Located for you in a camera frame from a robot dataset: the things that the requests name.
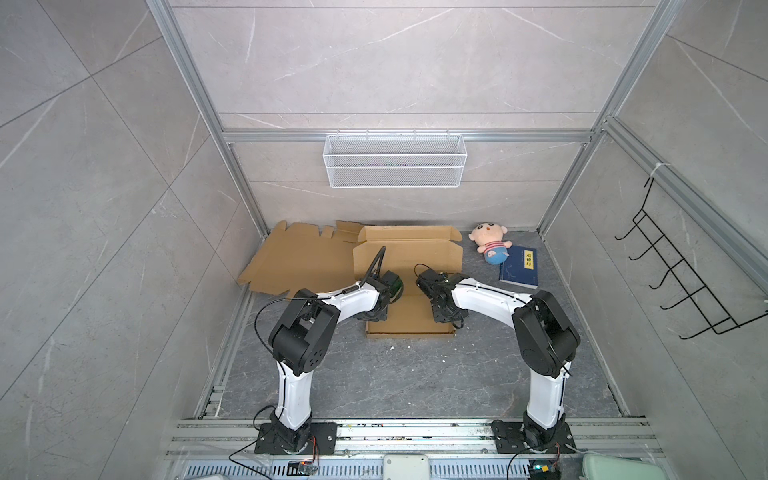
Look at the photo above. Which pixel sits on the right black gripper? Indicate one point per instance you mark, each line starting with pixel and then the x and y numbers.
pixel 459 316

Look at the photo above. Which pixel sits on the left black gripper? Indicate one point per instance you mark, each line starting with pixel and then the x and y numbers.
pixel 373 318

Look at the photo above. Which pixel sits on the brown cardboard box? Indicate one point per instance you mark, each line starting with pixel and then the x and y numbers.
pixel 409 250

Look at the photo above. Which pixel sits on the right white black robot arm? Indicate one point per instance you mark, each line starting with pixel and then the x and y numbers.
pixel 547 341

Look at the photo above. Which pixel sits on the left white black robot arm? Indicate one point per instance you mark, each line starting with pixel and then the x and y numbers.
pixel 301 339

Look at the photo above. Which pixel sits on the white electrical box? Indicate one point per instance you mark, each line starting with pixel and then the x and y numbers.
pixel 406 467

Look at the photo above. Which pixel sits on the plush doll striped shirt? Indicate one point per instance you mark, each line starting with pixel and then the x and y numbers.
pixel 489 238

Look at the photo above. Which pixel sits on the dark blue book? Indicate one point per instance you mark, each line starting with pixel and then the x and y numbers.
pixel 520 267

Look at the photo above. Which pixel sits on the flat brown cardboard sheet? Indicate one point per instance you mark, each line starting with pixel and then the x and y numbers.
pixel 302 255

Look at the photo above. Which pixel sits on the pale green container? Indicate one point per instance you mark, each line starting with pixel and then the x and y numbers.
pixel 602 467

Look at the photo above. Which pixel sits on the white wire mesh basket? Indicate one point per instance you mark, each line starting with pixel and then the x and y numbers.
pixel 379 161

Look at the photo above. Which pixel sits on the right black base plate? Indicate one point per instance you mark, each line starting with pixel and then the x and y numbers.
pixel 526 435

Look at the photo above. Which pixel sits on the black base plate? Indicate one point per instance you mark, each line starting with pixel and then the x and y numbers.
pixel 526 435
pixel 312 437

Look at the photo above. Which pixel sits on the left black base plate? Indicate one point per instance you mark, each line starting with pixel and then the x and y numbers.
pixel 312 437

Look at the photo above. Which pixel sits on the aluminium mounting rail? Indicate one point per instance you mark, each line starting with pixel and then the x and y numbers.
pixel 485 438

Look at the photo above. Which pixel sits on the black wire hook rack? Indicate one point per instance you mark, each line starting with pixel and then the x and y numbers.
pixel 680 271

